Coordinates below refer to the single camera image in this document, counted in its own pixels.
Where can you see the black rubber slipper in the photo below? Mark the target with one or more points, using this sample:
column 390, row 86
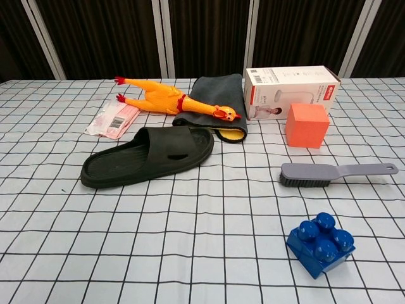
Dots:
column 110, row 168

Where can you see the grey cleaning brush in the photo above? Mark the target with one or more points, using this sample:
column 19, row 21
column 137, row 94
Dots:
column 316, row 171

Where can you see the grey folded towel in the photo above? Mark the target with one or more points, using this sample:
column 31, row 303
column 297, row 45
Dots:
column 215, row 92

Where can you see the yellow rubber chicken toy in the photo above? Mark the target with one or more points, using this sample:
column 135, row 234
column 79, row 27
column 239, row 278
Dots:
column 158, row 95

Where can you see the checkered tablecloth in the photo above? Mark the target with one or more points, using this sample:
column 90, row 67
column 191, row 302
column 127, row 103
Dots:
column 190, row 237

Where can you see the pink mask packet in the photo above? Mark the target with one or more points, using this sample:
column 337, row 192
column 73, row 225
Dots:
column 107, row 122

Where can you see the orange foam cube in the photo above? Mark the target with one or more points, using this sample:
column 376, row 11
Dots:
column 303, row 133

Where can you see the white product carton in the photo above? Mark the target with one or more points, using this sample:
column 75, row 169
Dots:
column 284, row 76

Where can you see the blue studded building block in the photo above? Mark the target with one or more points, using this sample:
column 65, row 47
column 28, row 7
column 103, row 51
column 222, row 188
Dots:
column 310, row 253

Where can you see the dark folding partition screen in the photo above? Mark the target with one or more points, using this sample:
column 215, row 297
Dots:
column 95, row 31

